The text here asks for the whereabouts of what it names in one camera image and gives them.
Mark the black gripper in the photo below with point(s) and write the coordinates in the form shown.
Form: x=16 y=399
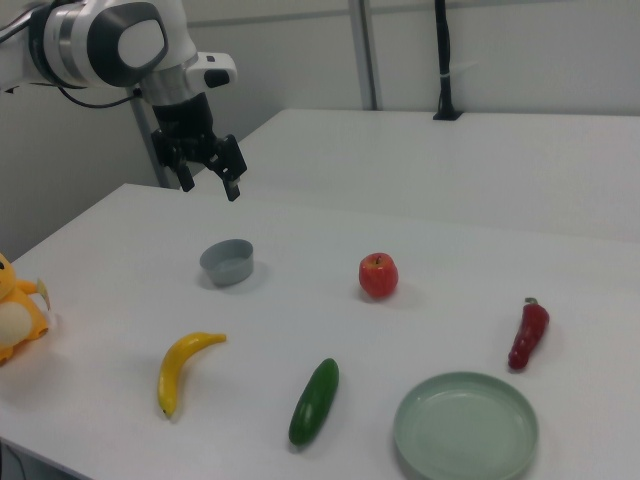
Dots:
x=182 y=125

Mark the red apple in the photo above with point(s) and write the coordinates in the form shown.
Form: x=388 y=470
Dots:
x=378 y=276

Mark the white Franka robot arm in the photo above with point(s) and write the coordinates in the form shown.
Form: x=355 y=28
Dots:
x=75 y=35

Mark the small grey bowl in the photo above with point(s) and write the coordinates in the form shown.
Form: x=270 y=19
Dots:
x=230 y=272

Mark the yellow banana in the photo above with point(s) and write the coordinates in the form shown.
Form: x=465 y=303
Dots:
x=172 y=365

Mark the plush toy paper tag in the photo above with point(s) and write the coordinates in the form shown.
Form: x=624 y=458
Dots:
x=44 y=295

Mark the orange plush toy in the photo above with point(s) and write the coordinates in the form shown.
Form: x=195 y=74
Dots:
x=12 y=310

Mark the green cucumber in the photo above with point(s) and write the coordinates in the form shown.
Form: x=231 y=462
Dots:
x=315 y=402

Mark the red chili pepper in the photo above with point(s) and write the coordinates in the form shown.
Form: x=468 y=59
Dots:
x=527 y=332

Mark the pale green plate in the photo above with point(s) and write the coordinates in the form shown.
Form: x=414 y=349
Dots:
x=465 y=430

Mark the black camera stand pole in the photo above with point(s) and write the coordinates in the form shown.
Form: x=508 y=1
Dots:
x=445 y=60

